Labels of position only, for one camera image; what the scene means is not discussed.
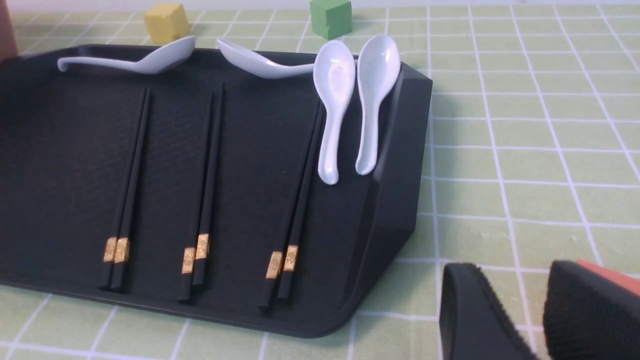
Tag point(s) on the white ceramic spoon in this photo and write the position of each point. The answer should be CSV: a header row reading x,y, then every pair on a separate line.
x,y
334,74
378,68
254,63
161,59

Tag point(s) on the yellow wooden cube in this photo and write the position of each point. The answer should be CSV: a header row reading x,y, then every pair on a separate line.
x,y
167,22

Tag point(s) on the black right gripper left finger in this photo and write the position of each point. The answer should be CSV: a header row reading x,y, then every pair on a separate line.
x,y
473,323

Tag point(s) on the black chopstick gold band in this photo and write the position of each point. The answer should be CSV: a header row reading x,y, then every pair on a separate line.
x,y
299,216
111,242
188,258
123,245
204,238
274,266

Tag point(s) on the white ceramic spoon far left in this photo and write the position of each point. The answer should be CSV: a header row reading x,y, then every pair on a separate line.
x,y
161,59

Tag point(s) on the black plastic tray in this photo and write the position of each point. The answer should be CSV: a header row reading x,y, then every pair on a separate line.
x,y
64,140

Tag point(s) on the white ceramic spoon far right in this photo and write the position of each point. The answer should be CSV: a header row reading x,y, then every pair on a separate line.
x,y
378,68

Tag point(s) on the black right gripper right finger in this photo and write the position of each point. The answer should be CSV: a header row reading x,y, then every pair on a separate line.
x,y
591,313

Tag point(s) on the green wooden cube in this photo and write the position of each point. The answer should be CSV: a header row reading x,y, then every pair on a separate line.
x,y
331,19

